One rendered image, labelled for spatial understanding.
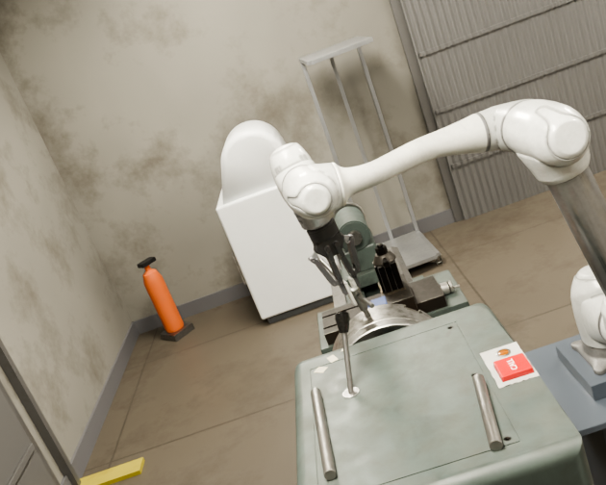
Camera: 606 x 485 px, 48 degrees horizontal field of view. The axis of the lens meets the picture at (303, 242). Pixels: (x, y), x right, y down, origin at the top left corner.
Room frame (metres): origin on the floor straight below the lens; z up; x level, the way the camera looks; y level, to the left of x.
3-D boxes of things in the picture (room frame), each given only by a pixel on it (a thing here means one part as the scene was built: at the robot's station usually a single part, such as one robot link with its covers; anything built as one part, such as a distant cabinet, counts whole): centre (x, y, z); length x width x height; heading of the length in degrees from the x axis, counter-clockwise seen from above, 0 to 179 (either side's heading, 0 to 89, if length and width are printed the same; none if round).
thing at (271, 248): (4.85, 0.15, 0.69); 0.69 x 0.59 x 1.38; 86
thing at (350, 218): (2.78, -0.22, 1.01); 0.30 x 0.20 x 0.29; 175
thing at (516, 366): (1.11, -0.29, 1.26); 0.06 x 0.06 x 0.02; 85
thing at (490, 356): (1.14, -0.29, 1.23); 0.13 x 0.08 x 0.06; 175
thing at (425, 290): (2.20, -0.18, 0.95); 0.43 x 0.18 x 0.04; 85
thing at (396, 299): (2.17, -0.24, 1.00); 0.20 x 0.10 x 0.05; 175
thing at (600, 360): (1.72, -0.73, 0.83); 0.22 x 0.18 x 0.06; 176
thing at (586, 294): (1.69, -0.73, 0.97); 0.18 x 0.16 x 0.22; 3
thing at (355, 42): (4.78, -0.66, 0.83); 0.64 x 0.50 x 1.66; 176
